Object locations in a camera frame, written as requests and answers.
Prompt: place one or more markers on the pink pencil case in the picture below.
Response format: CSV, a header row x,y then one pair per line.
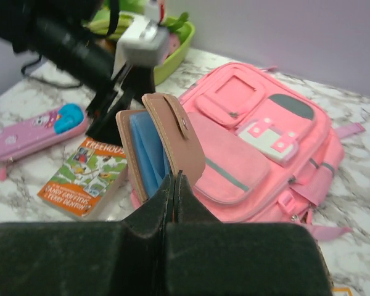
x,y
35,134

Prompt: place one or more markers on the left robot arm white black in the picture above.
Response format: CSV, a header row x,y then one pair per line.
x,y
16,18

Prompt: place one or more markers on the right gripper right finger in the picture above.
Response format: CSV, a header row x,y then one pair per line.
x,y
204,256

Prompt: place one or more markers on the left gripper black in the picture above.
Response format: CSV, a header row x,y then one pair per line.
x,y
73,50

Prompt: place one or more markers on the purple toy vegetable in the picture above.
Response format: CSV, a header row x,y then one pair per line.
x,y
174,45

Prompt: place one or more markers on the orange treehouse book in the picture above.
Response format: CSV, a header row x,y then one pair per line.
x,y
85,183

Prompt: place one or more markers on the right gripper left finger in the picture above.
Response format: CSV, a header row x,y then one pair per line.
x,y
88,258

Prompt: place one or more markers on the pink student backpack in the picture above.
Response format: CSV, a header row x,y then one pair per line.
x,y
270,153

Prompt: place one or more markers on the brown leather wallet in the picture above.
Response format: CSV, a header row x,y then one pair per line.
x,y
159,140

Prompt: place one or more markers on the orange yellow booklet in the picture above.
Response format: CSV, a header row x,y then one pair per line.
x,y
342,291

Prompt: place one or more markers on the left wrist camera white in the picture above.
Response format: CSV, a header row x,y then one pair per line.
x,y
145,42

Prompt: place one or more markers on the green plastic tray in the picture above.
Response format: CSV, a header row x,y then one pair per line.
x,y
130,10

